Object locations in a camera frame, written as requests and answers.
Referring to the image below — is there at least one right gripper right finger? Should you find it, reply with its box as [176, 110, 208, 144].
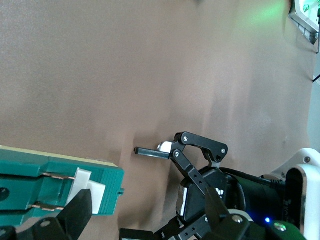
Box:
[201, 187, 308, 240]

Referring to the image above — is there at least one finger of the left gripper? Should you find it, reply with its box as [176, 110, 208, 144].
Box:
[133, 131, 229, 198]
[119, 215, 212, 240]

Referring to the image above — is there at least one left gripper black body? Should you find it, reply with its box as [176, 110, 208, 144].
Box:
[176, 166, 287, 224]

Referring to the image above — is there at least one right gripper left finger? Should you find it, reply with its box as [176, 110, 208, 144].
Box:
[0, 188, 93, 240]

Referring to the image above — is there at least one green load switch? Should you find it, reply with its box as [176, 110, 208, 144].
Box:
[0, 144, 126, 230]

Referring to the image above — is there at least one silver arm base connector panel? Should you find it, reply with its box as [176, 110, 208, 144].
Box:
[288, 0, 320, 46]

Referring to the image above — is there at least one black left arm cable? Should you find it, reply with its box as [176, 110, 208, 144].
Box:
[219, 166, 288, 187]

